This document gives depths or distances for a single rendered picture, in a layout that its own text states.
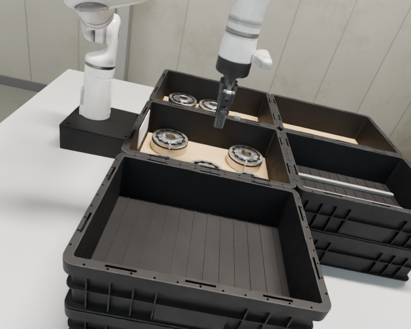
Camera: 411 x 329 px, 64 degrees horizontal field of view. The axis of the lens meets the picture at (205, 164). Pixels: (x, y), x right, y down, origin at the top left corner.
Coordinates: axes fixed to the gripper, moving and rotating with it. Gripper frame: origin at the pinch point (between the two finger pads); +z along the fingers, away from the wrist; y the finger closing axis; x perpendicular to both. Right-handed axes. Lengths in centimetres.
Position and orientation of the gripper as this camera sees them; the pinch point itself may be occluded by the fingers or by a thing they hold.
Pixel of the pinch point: (220, 116)
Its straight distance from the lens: 78.7
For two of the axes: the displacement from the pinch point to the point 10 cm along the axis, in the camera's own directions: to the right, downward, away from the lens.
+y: -0.6, 5.4, -8.4
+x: 9.8, 2.1, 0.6
